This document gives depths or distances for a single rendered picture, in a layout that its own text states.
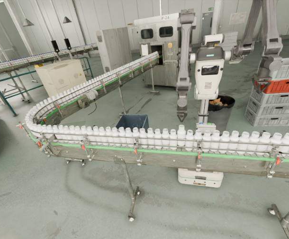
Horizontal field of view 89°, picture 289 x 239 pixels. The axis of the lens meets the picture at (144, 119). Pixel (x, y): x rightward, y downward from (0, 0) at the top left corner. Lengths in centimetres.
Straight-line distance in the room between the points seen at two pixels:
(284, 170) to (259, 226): 91
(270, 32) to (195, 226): 176
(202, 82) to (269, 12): 64
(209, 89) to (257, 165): 74
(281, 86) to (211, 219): 228
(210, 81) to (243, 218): 148
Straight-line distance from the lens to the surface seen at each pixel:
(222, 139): 113
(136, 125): 184
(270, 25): 116
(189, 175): 200
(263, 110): 330
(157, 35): 469
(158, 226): 196
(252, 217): 218
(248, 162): 128
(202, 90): 156
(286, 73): 315
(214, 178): 204
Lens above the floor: 182
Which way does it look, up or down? 32 degrees down
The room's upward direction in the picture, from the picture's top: 8 degrees counter-clockwise
